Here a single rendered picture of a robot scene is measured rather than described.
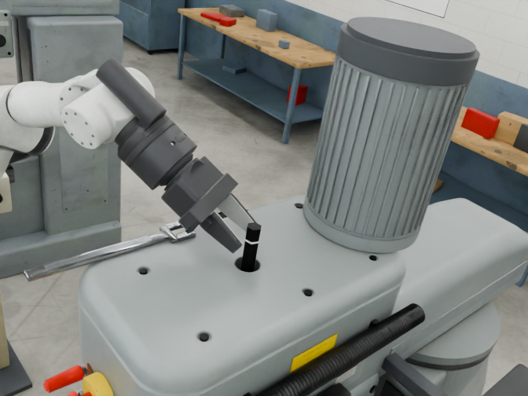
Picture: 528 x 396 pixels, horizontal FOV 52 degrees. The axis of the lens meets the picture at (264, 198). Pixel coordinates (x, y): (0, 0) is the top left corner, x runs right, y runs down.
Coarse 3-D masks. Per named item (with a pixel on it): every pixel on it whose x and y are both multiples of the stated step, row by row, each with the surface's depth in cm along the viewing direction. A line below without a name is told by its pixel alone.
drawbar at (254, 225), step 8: (248, 224) 76; (256, 224) 76; (248, 232) 75; (256, 232) 75; (248, 240) 76; (256, 240) 76; (248, 248) 76; (256, 248) 77; (248, 256) 77; (248, 264) 78; (248, 272) 78
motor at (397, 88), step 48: (336, 48) 80; (384, 48) 72; (432, 48) 72; (336, 96) 79; (384, 96) 74; (432, 96) 73; (336, 144) 81; (384, 144) 77; (432, 144) 78; (336, 192) 84; (384, 192) 81; (336, 240) 86; (384, 240) 85
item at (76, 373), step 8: (72, 368) 80; (80, 368) 81; (56, 376) 79; (64, 376) 79; (72, 376) 80; (80, 376) 80; (48, 384) 78; (56, 384) 78; (64, 384) 79; (48, 392) 79
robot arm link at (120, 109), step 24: (96, 72) 70; (120, 72) 69; (96, 96) 71; (120, 96) 70; (144, 96) 70; (72, 120) 71; (96, 120) 69; (120, 120) 71; (144, 120) 70; (168, 120) 74; (96, 144) 71; (120, 144) 73; (144, 144) 71
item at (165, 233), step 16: (176, 224) 84; (128, 240) 78; (144, 240) 79; (160, 240) 80; (176, 240) 81; (80, 256) 74; (96, 256) 74; (112, 256) 76; (32, 272) 70; (48, 272) 70
